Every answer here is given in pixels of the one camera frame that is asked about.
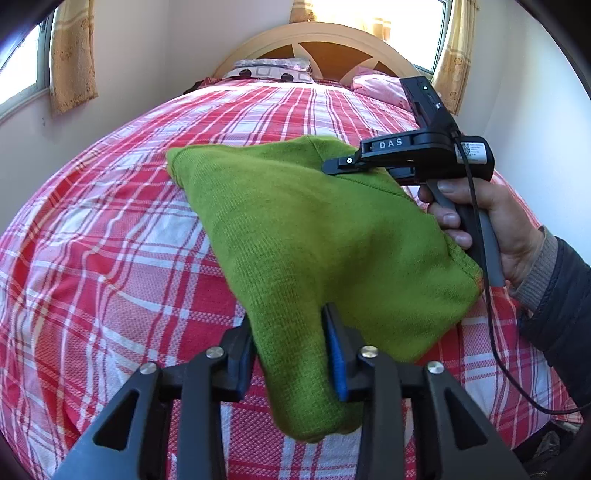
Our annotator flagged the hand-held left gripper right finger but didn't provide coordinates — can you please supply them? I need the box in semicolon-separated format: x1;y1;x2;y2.
322;302;532;480

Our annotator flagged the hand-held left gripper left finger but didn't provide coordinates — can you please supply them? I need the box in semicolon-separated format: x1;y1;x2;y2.
53;314;254;480

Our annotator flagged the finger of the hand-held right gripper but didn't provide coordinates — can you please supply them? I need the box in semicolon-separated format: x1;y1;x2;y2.
322;154;370;176

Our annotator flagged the green striped knit sweater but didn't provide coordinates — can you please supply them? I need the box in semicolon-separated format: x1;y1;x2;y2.
166;135;485;445

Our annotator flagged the person's right forearm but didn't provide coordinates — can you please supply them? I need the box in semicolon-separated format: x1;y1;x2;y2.
510;225;591;370

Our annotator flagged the person's right hand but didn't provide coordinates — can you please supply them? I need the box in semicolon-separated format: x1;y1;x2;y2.
417;178;546;303

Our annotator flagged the pink floral pillow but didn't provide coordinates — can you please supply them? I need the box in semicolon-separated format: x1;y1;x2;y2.
352;73;411;112

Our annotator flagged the yellow patterned curtain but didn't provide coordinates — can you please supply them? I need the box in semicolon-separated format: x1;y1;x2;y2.
431;0;481;116

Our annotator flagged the window behind headboard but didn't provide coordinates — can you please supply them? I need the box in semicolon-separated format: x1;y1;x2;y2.
418;0;453;77

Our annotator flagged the white patterned pillow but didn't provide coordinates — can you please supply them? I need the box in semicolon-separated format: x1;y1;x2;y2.
224;58;315;84

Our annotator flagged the wooden arched headboard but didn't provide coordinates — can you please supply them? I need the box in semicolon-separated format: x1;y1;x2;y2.
212;22;421;84

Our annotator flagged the sunlit yellow curtain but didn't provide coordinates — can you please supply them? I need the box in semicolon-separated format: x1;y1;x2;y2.
289;0;393;44

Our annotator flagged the red plaid bed sheet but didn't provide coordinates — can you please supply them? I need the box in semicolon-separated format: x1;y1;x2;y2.
0;78;585;480

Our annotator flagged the yellow side window curtain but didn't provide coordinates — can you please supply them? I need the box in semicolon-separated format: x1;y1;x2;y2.
48;0;99;116

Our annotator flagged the side window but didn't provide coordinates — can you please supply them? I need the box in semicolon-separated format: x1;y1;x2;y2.
0;11;56;125

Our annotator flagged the black cable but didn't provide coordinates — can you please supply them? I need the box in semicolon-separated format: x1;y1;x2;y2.
455;134;585;416

